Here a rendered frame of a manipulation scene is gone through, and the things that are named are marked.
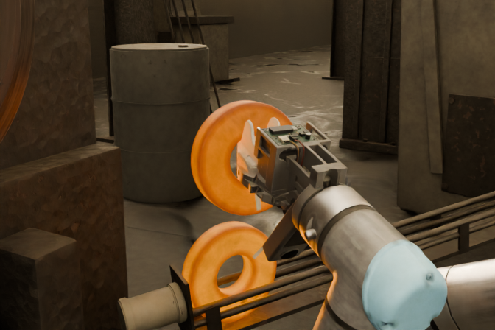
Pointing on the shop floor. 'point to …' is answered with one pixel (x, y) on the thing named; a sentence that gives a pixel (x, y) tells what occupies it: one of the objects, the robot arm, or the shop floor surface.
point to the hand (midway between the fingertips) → (247, 144)
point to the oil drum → (158, 117)
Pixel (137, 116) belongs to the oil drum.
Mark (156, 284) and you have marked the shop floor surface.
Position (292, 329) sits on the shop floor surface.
